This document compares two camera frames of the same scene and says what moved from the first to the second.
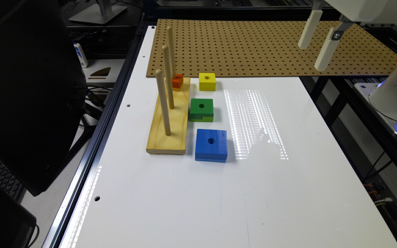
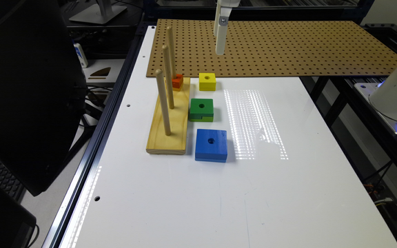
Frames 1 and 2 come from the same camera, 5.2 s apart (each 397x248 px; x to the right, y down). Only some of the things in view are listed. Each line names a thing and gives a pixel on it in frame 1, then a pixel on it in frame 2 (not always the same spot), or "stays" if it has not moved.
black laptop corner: [3, 220] stays
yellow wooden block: [207, 82] stays
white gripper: [354, 10] to [221, 31]
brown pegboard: [228, 46] stays
